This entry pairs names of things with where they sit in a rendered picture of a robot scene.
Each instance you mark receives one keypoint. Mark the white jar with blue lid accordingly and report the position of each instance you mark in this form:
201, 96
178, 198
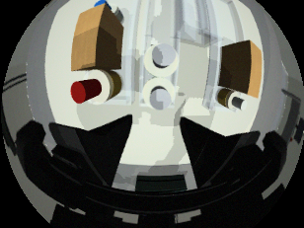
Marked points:
115, 9

